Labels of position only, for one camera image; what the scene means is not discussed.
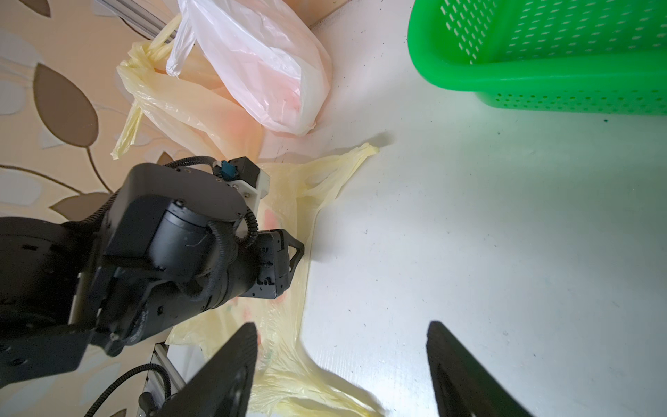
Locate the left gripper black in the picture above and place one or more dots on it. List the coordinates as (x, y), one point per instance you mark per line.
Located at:
(276, 255)

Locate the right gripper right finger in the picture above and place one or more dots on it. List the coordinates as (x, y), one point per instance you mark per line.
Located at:
(462, 386)

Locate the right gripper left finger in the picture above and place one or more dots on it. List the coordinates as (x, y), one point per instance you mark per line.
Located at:
(223, 386)

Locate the yellow plastic bag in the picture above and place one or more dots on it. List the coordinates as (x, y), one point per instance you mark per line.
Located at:
(287, 381)
(195, 110)

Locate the white plastic bag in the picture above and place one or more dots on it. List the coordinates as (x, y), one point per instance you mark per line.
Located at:
(267, 58)

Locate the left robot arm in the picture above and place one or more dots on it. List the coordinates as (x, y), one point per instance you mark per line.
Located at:
(175, 241)

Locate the green plastic basket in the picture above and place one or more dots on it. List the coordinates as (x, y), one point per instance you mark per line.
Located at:
(584, 56)

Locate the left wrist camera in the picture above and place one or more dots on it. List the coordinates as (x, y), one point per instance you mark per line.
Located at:
(247, 178)

